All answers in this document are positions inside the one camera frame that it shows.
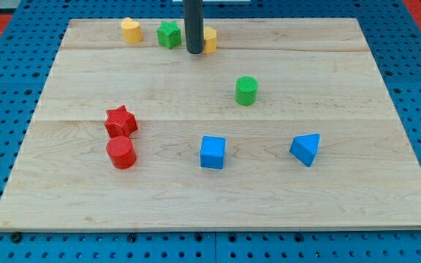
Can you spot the yellow pentagon block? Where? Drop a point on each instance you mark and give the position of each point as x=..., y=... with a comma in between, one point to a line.
x=210, y=40

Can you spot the red star block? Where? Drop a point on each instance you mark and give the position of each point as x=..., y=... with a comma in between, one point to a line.
x=120, y=122

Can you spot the light wooden board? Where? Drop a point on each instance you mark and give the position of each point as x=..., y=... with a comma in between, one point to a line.
x=315, y=76

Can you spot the green star block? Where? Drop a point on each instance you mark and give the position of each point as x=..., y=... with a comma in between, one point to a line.
x=169, y=34

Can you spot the green cylinder block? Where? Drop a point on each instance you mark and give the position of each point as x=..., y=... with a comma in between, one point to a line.
x=246, y=90

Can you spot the red cylinder block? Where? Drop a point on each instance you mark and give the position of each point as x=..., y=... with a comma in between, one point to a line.
x=121, y=152

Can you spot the yellow heart block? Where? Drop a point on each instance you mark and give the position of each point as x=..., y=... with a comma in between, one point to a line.
x=131, y=31

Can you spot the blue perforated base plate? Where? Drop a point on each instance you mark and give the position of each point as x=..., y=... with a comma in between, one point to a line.
x=30, y=34

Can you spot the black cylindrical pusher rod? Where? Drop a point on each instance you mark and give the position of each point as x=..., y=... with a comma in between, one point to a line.
x=193, y=22

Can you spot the blue triangular prism block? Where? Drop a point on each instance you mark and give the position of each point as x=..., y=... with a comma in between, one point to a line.
x=305, y=148

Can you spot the blue cube block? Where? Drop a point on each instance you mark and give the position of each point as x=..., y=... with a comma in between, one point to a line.
x=212, y=152

